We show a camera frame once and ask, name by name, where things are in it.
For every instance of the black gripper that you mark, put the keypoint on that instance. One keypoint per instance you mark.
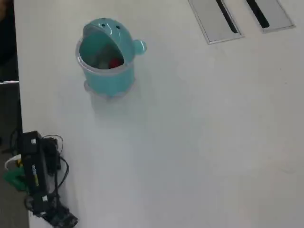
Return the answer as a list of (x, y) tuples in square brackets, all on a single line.
[(61, 217)]

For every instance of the red cube block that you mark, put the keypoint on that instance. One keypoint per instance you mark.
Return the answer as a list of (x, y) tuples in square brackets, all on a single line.
[(114, 63)]

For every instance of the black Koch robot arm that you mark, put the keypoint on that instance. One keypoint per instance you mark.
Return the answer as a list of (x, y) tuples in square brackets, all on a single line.
[(35, 166)]

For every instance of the teal whale-shaped bin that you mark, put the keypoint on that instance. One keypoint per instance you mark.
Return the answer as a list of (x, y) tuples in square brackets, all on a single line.
[(109, 80)]

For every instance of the green table clamp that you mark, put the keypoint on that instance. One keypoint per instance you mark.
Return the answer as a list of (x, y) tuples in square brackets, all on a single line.
[(12, 178)]

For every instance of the silver metal bar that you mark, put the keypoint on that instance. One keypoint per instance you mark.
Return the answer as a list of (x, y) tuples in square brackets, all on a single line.
[(9, 82)]

